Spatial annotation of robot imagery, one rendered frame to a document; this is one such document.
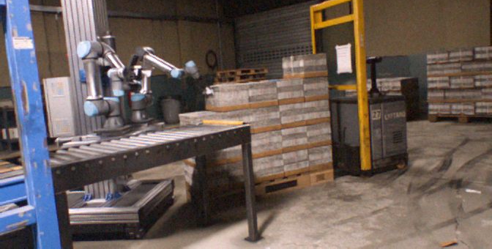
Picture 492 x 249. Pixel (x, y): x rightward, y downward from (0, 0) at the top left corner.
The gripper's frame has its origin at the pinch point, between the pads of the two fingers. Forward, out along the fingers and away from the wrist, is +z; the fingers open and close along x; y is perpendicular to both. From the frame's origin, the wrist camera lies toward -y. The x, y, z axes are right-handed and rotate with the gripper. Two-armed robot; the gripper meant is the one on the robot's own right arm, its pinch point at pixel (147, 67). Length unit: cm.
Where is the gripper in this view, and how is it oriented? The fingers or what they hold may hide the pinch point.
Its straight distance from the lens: 258.2
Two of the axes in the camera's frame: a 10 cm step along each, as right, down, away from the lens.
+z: 8.4, -0.1, -5.4
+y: 0.0, 10.0, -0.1
